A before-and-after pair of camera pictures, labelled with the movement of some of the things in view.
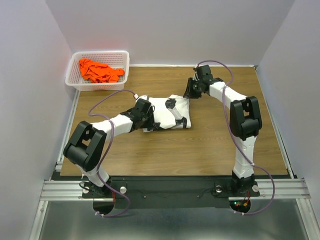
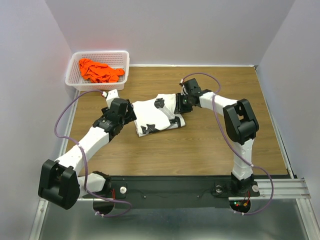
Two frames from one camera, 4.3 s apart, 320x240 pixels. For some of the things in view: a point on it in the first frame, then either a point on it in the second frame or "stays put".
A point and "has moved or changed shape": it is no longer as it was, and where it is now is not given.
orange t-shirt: (99, 72) stays put
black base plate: (171, 192) stays put
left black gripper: (150, 122) → (130, 115)
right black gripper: (188, 93) → (180, 108)
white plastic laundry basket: (116, 59) stays put
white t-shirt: (172, 113) has moved or changed shape
